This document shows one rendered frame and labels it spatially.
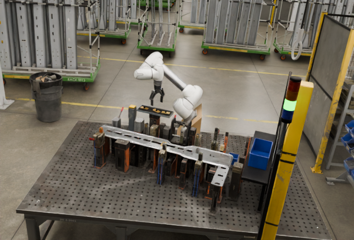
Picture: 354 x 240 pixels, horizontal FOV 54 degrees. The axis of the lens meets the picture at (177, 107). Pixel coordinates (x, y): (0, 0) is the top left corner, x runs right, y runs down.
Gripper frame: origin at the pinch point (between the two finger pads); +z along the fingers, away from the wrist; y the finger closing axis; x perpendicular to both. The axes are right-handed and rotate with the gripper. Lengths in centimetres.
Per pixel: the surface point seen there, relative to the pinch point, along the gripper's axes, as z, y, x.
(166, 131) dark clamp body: 20.0, 9.3, 25.2
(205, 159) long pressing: 25, 13, 78
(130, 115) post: 18.4, 15.1, -23.5
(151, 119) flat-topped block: 17.6, 5.1, -0.7
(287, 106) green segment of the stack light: -65, 42, 154
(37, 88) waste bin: 64, 7, -250
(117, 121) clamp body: 20.2, 33.1, -22.1
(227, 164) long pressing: 25, 3, 96
